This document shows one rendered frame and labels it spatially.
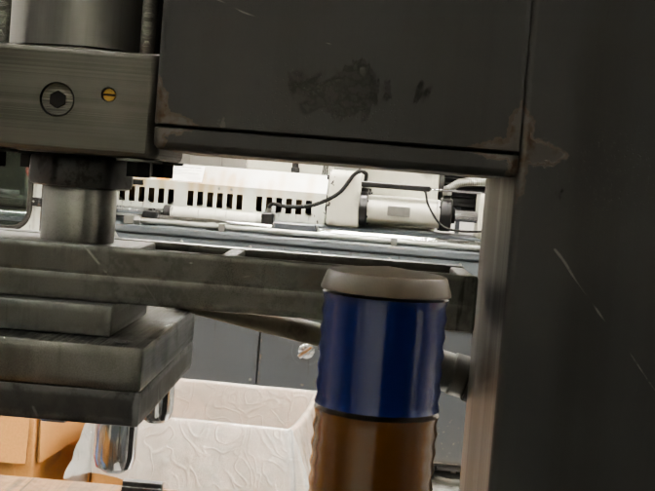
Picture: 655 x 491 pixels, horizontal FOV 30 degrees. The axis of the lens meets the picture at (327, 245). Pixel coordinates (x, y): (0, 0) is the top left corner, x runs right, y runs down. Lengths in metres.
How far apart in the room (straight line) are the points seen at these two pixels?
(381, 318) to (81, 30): 0.29
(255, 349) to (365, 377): 4.80
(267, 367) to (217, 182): 0.86
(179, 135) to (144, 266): 0.07
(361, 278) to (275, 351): 4.79
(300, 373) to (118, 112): 4.58
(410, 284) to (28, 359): 0.26
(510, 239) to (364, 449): 0.22
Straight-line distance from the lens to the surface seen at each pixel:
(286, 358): 5.14
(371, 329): 0.35
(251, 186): 5.39
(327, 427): 0.36
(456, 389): 0.70
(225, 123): 0.56
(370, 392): 0.35
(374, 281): 0.35
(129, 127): 0.58
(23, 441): 2.94
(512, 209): 0.56
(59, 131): 0.59
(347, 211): 5.25
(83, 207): 0.61
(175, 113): 0.56
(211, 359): 5.19
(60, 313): 0.59
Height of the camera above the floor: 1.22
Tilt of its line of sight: 3 degrees down
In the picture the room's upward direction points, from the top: 5 degrees clockwise
